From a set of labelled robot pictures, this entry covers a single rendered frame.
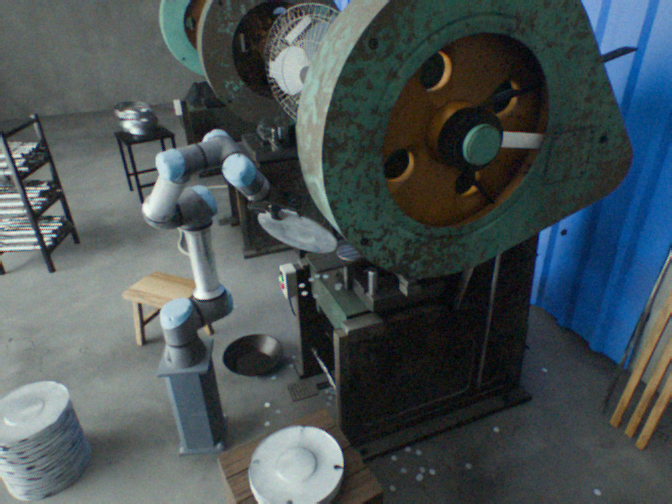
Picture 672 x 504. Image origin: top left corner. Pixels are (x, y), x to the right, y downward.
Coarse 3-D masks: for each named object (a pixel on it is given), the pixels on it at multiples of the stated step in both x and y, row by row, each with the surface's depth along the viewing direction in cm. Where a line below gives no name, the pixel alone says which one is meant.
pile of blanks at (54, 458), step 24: (72, 408) 193; (48, 432) 181; (72, 432) 191; (0, 456) 179; (24, 456) 179; (48, 456) 183; (72, 456) 192; (24, 480) 184; (48, 480) 187; (72, 480) 195
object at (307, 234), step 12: (264, 216) 167; (288, 216) 160; (276, 228) 173; (288, 228) 171; (300, 228) 167; (312, 228) 162; (324, 228) 160; (288, 240) 180; (300, 240) 176; (312, 240) 172; (324, 240) 168; (336, 240) 166; (324, 252) 178
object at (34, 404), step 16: (32, 384) 198; (48, 384) 198; (0, 400) 192; (16, 400) 191; (32, 400) 190; (48, 400) 191; (64, 400) 190; (0, 416) 185; (16, 416) 184; (32, 416) 183; (48, 416) 184; (0, 432) 178; (16, 432) 178; (32, 432) 178
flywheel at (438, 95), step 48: (480, 48) 125; (432, 96) 126; (480, 96) 132; (528, 96) 138; (384, 144) 127; (432, 144) 130; (480, 144) 122; (528, 144) 139; (432, 192) 140; (480, 192) 147
